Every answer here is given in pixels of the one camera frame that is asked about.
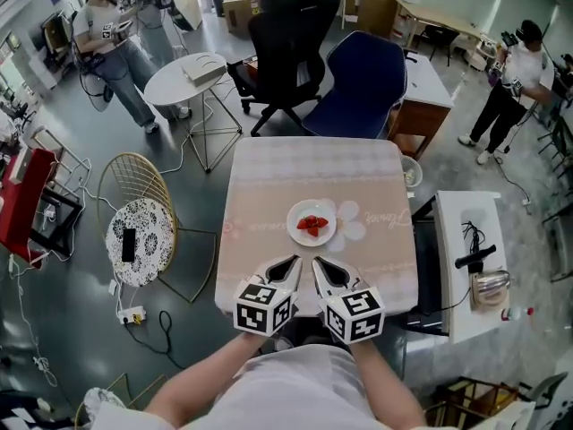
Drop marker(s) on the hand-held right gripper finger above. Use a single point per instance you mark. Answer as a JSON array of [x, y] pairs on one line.
[[320, 280], [350, 278]]

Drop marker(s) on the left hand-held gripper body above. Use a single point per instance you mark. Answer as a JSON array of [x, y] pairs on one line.
[[259, 309]]

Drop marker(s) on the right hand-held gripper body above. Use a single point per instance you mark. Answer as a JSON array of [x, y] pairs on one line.
[[356, 316]]

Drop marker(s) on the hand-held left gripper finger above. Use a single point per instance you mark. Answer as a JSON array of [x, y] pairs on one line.
[[265, 272], [296, 276]]

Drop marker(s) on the red strawberry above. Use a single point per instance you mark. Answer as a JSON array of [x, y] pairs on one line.
[[311, 219], [322, 222], [302, 225], [314, 229]]

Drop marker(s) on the white round plate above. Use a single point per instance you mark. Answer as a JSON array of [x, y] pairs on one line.
[[309, 206]]

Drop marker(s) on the person's right forearm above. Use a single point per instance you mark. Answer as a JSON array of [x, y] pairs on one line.
[[380, 379]]

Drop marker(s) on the person's left forearm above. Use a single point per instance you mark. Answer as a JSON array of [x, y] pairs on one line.
[[201, 374]]

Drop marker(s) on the table with beige tablecloth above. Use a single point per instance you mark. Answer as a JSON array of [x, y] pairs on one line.
[[313, 168]]

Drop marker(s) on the person's white shirt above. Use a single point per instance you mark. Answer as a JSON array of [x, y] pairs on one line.
[[291, 388]]

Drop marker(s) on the white top side cabinet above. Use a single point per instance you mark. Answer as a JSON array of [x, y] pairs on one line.
[[447, 222]]

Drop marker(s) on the black white floral cushion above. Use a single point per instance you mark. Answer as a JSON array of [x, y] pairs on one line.
[[152, 222]]

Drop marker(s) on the white power strip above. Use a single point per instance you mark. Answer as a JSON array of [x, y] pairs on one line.
[[132, 315]]

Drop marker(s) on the black smartphone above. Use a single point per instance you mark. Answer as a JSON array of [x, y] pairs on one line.
[[129, 244]]

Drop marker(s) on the white plug adapter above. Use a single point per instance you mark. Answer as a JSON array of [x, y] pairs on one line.
[[113, 287]]

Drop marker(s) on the clear bottle red cap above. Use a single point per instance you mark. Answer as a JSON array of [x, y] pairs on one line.
[[515, 314]]

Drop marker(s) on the blue office chair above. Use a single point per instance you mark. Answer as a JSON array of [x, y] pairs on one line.
[[367, 74]]

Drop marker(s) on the round white side table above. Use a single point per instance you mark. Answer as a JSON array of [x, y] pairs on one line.
[[174, 88]]

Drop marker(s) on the beige flat gift box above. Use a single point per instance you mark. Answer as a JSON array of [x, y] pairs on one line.
[[203, 70]]

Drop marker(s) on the wooden cabinet white top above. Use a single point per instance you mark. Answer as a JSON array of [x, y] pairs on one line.
[[425, 79]]

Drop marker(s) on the black office chair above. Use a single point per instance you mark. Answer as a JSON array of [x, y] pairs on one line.
[[286, 43]]

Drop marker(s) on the red fabric stand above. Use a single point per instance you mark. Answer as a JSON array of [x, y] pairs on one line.
[[22, 213]]

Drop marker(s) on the brown cardboard box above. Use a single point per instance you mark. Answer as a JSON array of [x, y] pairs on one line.
[[239, 14]]

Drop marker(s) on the small beige box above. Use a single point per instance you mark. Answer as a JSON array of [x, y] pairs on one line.
[[21, 166]]

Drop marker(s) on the large cardboard sheet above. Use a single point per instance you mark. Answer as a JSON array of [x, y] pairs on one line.
[[380, 7]]

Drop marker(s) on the light wooden work table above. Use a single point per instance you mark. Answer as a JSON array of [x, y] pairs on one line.
[[438, 18]]

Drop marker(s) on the wooden frame rack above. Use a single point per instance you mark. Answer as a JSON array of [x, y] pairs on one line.
[[465, 385]]

